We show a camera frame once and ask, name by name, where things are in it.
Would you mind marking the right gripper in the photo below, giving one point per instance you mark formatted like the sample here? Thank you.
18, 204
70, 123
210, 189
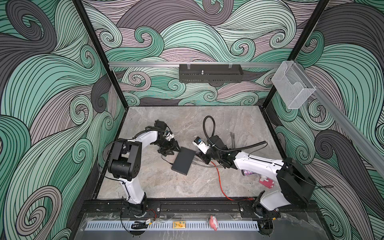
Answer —
202, 156

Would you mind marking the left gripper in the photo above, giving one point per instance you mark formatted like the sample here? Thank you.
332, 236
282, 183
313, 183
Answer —
172, 147

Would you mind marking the black network switch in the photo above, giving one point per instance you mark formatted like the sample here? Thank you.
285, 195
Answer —
183, 161

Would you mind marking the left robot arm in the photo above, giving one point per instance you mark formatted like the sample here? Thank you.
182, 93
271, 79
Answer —
125, 162

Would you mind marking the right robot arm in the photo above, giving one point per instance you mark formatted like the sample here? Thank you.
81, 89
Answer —
291, 183

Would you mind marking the glittery purple microphone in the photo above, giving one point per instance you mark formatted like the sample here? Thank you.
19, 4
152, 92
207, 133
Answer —
247, 173

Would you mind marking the white bunny pink figurine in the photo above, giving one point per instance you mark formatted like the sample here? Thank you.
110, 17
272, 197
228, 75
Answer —
267, 182

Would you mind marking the yellow label tag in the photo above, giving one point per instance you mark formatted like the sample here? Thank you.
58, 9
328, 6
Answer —
179, 225

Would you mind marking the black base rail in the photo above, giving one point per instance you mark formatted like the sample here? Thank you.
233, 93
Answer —
161, 208

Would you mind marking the pink toy on duct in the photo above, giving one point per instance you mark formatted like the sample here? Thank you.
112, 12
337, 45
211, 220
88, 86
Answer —
213, 223

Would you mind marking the black wall-mounted tray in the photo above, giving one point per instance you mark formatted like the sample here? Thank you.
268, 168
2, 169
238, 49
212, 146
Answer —
215, 74

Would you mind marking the white slotted cable duct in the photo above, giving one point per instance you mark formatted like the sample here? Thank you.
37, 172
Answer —
248, 226

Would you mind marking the clear plastic wall bin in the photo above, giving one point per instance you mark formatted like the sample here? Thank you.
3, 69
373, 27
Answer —
293, 84

